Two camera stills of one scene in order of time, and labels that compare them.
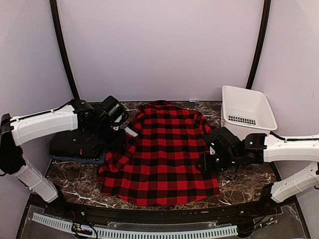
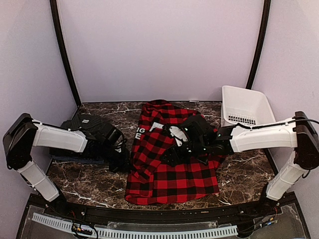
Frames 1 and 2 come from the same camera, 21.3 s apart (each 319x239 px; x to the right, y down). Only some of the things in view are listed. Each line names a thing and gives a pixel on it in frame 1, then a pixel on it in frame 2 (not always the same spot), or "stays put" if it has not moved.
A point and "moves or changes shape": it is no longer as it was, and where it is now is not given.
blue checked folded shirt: [98, 160] stays put
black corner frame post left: [54, 10] stays put
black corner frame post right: [267, 7] stays put
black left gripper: [119, 143] -> [124, 165]
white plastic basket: [246, 112] stays put
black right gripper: [206, 165] -> [180, 159]
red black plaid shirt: [157, 166] moves or changes shape
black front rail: [216, 213] stays put
